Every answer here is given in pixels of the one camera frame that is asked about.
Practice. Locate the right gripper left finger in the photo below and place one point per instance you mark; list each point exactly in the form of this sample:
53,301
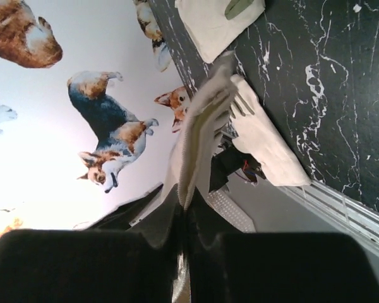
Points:
93,265

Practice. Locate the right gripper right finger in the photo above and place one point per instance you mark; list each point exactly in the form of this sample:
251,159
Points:
227,265

